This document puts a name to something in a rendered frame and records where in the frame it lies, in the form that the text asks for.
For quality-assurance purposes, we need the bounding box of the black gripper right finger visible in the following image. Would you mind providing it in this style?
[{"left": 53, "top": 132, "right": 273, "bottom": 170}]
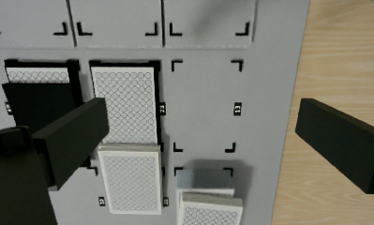
[{"left": 294, "top": 97, "right": 374, "bottom": 195}]

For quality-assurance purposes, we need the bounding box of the black plate lid with yellow label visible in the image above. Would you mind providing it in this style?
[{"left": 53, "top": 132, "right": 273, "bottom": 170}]
[{"left": 1, "top": 82, "right": 79, "bottom": 134}]

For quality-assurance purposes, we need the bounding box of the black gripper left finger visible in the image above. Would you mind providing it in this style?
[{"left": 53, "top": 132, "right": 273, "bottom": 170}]
[{"left": 0, "top": 97, "right": 110, "bottom": 225}]

